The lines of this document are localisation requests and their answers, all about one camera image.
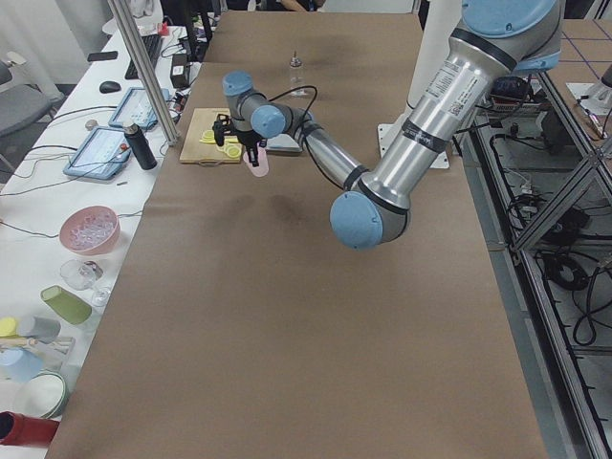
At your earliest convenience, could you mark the lemon slice row end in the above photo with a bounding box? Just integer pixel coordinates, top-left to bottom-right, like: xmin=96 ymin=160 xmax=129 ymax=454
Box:
xmin=225 ymin=144 xmax=242 ymax=159

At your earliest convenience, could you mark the light blue cup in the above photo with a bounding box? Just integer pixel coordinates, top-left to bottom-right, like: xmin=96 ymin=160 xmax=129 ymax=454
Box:
xmin=1 ymin=347 xmax=44 ymax=383

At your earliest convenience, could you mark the near blue teach pendant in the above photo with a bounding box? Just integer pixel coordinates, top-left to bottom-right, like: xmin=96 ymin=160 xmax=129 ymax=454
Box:
xmin=63 ymin=126 xmax=131 ymax=181

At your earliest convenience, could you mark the red cylinder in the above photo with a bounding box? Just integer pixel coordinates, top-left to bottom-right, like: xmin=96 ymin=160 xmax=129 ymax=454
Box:
xmin=1 ymin=411 xmax=59 ymax=448

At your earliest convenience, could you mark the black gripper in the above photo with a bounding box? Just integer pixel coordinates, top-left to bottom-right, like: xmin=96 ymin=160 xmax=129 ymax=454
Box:
xmin=236 ymin=129 xmax=261 ymax=166

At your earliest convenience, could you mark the wine glass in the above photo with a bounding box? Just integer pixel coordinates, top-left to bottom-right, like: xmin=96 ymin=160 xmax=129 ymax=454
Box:
xmin=59 ymin=259 xmax=111 ymax=308

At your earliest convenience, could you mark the white green-rimmed bowl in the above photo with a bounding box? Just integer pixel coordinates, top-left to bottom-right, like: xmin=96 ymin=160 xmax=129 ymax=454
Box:
xmin=12 ymin=372 xmax=70 ymax=419

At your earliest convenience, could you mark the black keyboard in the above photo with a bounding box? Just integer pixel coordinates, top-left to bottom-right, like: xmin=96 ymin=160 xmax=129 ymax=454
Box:
xmin=124 ymin=33 xmax=164 ymax=81

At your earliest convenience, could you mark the yellow plastic cup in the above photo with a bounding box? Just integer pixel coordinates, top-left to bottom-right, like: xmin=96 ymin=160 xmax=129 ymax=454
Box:
xmin=0 ymin=317 xmax=19 ymax=339

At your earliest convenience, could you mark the black phone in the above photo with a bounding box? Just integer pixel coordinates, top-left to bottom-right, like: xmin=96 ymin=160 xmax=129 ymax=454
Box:
xmin=87 ymin=51 xmax=119 ymax=62

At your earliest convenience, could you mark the black thermos bottle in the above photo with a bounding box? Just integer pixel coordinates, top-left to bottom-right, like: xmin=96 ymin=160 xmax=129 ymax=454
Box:
xmin=122 ymin=120 xmax=157 ymax=170

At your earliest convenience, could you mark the blue teach pendant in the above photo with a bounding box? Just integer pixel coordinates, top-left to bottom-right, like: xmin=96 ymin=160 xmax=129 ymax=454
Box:
xmin=108 ymin=87 xmax=157 ymax=130
xmin=63 ymin=126 xmax=131 ymax=181

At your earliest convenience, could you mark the lemon slice front pair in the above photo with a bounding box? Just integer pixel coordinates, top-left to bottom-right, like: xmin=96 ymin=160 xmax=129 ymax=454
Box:
xmin=200 ymin=129 xmax=216 ymax=144

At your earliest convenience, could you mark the pink bowl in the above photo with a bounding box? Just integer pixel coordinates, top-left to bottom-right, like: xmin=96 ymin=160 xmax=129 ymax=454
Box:
xmin=59 ymin=206 xmax=120 ymax=255

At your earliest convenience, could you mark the clear glass sauce bottle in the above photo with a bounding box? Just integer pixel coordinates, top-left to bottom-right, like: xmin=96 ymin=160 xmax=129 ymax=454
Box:
xmin=289 ymin=52 xmax=305 ymax=98

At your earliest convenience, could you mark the wooden cutting board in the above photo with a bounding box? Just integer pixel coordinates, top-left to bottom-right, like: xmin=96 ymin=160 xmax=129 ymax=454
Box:
xmin=179 ymin=108 xmax=243 ymax=164

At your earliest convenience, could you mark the far blue teach pendant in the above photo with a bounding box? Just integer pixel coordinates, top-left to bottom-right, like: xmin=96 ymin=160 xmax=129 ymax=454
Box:
xmin=108 ymin=87 xmax=157 ymax=130

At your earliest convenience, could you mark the silver kitchen scale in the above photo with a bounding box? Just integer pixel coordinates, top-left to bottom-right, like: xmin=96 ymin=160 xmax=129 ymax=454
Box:
xmin=265 ymin=134 xmax=302 ymax=156

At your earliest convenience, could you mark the pink plastic cup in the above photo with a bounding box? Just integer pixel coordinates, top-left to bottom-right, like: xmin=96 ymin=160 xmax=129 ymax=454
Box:
xmin=243 ymin=142 xmax=270 ymax=178

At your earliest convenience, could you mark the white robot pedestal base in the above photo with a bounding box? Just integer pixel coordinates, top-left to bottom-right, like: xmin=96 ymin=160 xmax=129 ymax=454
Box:
xmin=379 ymin=1 xmax=462 ymax=157

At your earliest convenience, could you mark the black computer mouse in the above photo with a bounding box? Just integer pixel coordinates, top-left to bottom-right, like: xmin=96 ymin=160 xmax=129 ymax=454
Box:
xmin=98 ymin=80 xmax=121 ymax=94

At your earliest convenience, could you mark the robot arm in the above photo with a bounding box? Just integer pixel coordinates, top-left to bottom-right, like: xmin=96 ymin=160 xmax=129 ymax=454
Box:
xmin=213 ymin=1 xmax=565 ymax=250

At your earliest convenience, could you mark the grey plastic cup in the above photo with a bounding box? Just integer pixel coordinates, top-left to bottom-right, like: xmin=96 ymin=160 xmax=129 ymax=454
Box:
xmin=17 ymin=316 xmax=61 ymax=343

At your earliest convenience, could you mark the yellow plastic knife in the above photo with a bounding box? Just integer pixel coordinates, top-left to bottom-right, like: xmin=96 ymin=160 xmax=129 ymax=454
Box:
xmin=213 ymin=136 xmax=239 ymax=145

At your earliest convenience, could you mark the green plastic cup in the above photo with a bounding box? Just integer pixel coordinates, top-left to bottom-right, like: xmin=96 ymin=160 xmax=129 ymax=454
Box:
xmin=40 ymin=285 xmax=92 ymax=325

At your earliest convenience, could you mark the aluminium frame post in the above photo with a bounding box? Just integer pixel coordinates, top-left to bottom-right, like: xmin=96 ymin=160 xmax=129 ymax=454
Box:
xmin=108 ymin=0 xmax=179 ymax=146

